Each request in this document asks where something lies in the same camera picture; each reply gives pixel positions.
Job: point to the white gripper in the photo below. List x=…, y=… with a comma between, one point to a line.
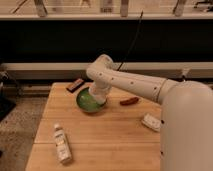
x=98, y=88

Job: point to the white ceramic cup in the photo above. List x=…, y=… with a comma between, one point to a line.
x=100, y=99

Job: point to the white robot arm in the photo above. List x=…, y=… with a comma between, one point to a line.
x=186, y=133

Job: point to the green ceramic bowl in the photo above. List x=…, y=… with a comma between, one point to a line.
x=86, y=102

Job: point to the brown chocolate bar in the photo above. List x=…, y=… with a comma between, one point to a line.
x=75, y=85

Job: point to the brown sausage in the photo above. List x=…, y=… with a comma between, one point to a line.
x=129, y=101

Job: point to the white rectangular packet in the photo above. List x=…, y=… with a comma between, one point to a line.
x=151, y=122

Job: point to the white plastic bottle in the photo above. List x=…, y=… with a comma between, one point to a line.
x=62, y=145

